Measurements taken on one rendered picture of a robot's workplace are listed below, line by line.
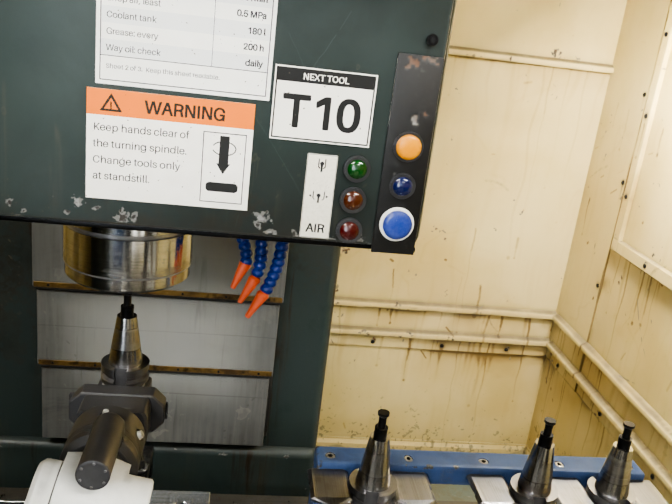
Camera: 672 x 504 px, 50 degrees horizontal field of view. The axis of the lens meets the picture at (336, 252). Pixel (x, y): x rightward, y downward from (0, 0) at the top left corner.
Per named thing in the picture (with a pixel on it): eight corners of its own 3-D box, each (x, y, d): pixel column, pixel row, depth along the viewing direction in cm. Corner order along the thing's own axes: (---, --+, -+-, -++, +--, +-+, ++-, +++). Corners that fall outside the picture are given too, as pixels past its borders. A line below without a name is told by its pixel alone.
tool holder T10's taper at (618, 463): (614, 477, 102) (625, 436, 100) (635, 498, 98) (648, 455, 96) (587, 480, 100) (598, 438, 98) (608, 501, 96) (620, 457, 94)
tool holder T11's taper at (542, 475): (546, 478, 100) (556, 435, 97) (555, 498, 95) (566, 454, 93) (514, 475, 99) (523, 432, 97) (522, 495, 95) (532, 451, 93)
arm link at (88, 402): (170, 372, 96) (159, 420, 84) (166, 436, 98) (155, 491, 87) (70, 366, 94) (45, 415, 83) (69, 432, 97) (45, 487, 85)
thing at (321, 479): (353, 509, 91) (354, 504, 91) (311, 508, 90) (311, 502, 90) (346, 475, 98) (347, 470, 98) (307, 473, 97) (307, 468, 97)
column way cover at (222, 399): (268, 450, 154) (292, 217, 138) (33, 441, 148) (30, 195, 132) (267, 437, 159) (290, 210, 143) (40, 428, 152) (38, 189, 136)
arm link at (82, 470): (146, 496, 87) (131, 564, 77) (55, 478, 85) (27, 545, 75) (170, 416, 84) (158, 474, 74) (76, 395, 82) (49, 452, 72)
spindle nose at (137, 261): (199, 258, 103) (205, 174, 99) (179, 301, 87) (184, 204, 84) (84, 246, 102) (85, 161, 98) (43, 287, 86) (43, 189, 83)
